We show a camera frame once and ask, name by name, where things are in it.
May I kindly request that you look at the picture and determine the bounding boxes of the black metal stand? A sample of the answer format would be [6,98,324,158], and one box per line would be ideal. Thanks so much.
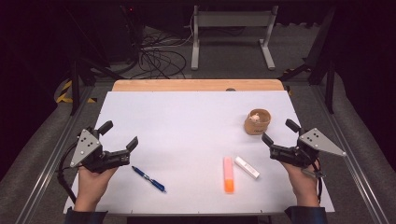
[277,6,338,115]
[68,57,126,117]

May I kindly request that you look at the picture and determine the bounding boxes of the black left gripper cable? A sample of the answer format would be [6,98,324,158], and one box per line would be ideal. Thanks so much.
[56,142,82,205]

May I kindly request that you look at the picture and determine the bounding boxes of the white metal stand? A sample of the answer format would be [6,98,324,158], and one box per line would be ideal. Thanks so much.
[191,5,279,71]

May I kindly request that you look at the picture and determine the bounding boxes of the bundle of black cables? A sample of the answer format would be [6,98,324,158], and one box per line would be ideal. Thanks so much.
[136,29,189,79]

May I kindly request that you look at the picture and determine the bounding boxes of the black computer tower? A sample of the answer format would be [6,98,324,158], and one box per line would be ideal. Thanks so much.
[104,4,145,63]

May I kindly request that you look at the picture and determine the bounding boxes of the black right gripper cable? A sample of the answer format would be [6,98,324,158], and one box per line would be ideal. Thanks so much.
[301,158,325,203]

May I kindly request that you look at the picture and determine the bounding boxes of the blue pen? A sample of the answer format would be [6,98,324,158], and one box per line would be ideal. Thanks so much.
[131,165,167,194]

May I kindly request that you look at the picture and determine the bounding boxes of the white rectangular eraser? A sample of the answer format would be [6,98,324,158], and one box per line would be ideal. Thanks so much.
[233,156,261,180]

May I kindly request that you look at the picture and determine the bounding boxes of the aluminium rail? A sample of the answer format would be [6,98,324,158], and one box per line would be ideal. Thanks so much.
[311,84,390,224]
[13,85,96,224]

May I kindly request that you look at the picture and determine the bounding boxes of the round wooden cup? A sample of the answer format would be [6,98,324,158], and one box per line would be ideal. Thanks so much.
[243,107,273,136]

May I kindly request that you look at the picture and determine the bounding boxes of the person's right hand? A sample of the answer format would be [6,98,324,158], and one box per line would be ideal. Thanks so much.
[279,161,321,202]

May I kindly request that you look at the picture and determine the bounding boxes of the person's left hand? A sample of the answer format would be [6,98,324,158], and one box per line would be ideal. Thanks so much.
[75,165,120,202]

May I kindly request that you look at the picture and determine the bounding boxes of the pink and orange highlighter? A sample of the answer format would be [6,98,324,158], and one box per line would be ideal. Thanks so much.
[222,156,235,194]

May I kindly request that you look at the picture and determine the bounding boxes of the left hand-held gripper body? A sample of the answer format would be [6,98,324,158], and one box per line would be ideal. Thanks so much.
[70,126,132,175]

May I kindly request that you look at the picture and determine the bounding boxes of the white board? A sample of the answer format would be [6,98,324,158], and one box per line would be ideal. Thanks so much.
[63,91,335,216]

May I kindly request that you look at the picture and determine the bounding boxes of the wooden table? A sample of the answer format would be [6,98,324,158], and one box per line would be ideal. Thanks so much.
[111,78,286,92]

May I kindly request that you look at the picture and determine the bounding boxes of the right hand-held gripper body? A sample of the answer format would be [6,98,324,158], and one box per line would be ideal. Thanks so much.
[269,127,347,170]

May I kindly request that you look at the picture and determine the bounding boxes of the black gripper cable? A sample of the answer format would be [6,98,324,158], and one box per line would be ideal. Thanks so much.
[301,158,325,203]
[56,142,82,205]

